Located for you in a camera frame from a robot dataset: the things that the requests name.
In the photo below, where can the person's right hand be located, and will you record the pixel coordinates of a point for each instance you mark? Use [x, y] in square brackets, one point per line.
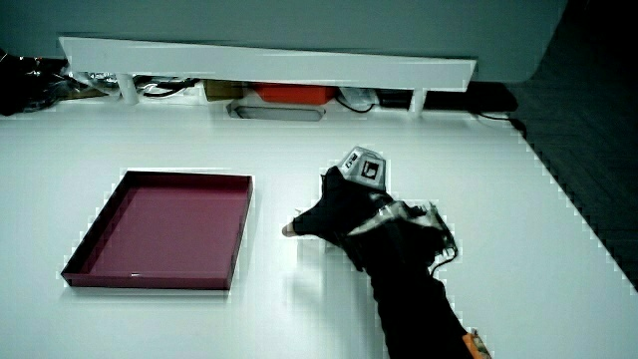
[344, 209]

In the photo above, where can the person's right forearm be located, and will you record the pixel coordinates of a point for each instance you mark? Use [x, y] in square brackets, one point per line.
[409, 294]

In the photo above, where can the clear plastic bag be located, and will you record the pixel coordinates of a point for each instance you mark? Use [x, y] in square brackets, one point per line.
[358, 96]

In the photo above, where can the grey metal tray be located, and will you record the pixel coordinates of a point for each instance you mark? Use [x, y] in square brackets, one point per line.
[276, 113]

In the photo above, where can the orange box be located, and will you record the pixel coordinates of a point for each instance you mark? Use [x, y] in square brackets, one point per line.
[294, 94]

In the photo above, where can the white raised shelf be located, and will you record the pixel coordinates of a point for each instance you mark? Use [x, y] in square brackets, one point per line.
[269, 65]

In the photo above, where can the olive brown box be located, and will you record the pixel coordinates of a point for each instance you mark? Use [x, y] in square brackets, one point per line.
[223, 90]

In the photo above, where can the maroon square tray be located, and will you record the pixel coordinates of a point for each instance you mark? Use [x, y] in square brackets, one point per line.
[164, 234]

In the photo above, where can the orange patterned cuff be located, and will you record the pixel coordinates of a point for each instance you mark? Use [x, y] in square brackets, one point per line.
[476, 345]

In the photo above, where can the crinkled silver foil wrap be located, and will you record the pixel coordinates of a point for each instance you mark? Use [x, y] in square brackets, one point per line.
[92, 82]

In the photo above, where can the dark cluttered pile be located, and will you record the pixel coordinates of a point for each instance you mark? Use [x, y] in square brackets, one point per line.
[25, 85]

